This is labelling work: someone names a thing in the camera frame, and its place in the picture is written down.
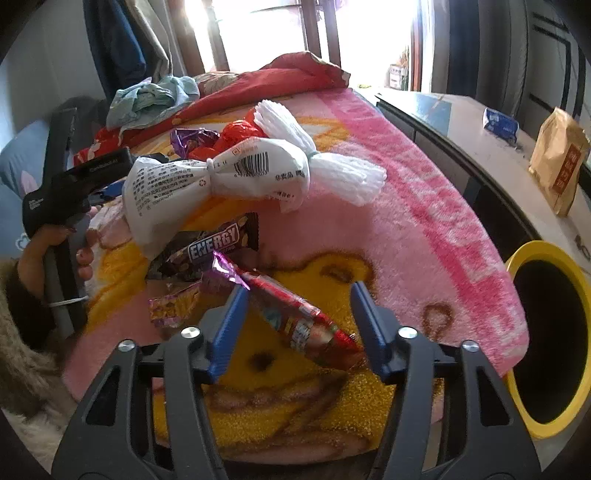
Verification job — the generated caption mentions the person's left forearm furry sleeve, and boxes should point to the person's left forearm furry sleeve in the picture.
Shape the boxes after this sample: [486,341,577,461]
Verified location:
[0,258,75,418]

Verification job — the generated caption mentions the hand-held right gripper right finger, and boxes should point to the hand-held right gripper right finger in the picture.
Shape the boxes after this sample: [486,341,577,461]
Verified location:
[348,281,542,480]

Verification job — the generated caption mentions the hanging dark blue jacket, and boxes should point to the hanging dark blue jacket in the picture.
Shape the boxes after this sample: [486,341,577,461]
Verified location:
[83,0,149,100]

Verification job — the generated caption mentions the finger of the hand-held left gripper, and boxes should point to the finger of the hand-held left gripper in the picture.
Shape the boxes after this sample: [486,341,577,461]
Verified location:
[88,181,128,208]

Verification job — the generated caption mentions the blue tissue pack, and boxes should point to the blue tissue pack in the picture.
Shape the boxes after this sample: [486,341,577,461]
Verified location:
[482,108,520,140]

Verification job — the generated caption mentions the hanging beige garment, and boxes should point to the hanging beige garment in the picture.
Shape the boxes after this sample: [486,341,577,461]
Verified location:
[128,0,174,86]

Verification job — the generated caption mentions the purple candy wrapper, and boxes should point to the purple candy wrapper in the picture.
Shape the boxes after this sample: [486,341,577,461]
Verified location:
[148,251,251,329]

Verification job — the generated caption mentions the purple foil wrapper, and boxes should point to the purple foil wrapper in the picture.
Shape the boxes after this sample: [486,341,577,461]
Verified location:
[170,128,221,158]

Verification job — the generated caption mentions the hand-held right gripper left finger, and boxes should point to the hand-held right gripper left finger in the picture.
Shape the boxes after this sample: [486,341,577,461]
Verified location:
[52,284,251,480]

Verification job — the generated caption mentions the brown paper bag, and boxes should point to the brown paper bag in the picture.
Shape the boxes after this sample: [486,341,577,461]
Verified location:
[528,106,591,218]

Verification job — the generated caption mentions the pink and yellow printed blanket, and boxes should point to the pink and yellow printed blanket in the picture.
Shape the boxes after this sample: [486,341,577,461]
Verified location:
[62,87,530,465]

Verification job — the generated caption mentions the long red snack wrapper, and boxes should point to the long red snack wrapper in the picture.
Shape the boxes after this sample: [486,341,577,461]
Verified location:
[238,270,366,371]

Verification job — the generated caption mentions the dark brown snack bar wrapper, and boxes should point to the dark brown snack bar wrapper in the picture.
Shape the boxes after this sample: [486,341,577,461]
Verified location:
[145,212,260,283]

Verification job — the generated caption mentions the brown wooden window frame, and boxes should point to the brown wooden window frame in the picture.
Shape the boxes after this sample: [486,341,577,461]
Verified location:
[182,0,343,75]

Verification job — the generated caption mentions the blue printed pillow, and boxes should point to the blue printed pillow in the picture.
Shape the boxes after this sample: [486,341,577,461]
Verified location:
[0,119,52,259]

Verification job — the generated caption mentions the light blue crumpled cloth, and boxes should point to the light blue crumpled cloth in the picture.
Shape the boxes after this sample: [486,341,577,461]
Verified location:
[106,76,201,131]

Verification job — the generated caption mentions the white printed plastic bag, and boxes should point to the white printed plastic bag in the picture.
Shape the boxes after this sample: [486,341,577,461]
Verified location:
[122,137,311,260]

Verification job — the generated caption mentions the red plastic bag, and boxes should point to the red plastic bag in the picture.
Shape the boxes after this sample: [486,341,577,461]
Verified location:
[188,111,266,161]

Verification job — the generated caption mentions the yellow rimmed trash bin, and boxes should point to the yellow rimmed trash bin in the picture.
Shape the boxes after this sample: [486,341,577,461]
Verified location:
[502,240,591,440]

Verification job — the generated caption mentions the red quilt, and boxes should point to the red quilt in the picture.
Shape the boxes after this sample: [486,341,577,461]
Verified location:
[74,52,352,168]

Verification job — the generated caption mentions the low table with drawers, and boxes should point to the low table with drawers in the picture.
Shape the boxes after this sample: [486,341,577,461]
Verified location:
[375,89,591,472]

